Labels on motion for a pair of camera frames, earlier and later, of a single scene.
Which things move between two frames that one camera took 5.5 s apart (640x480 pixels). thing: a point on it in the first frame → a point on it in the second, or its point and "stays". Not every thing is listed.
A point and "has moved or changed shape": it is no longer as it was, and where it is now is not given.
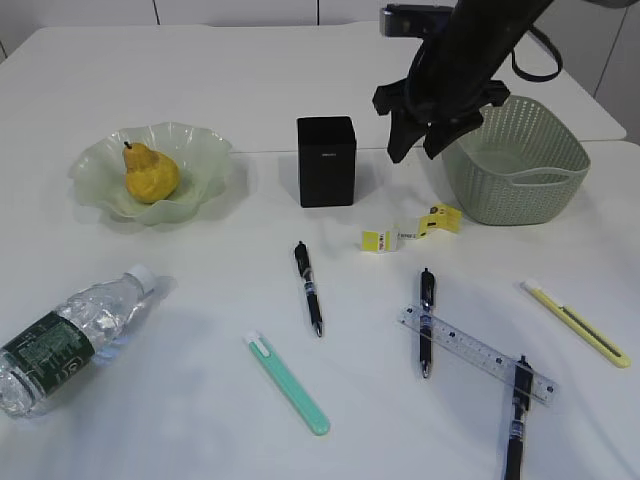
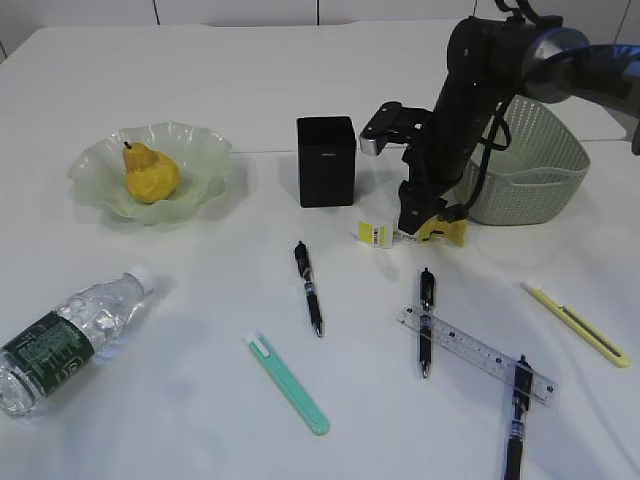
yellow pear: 150,176 stays
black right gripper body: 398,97 → 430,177
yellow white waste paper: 438,218 has moved or changed shape
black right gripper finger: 405,131 → 413,213
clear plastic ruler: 497,364 stays
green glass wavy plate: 200,156 stays
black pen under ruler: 426,320 stays
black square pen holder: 327,161 stays
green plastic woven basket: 524,164 stays
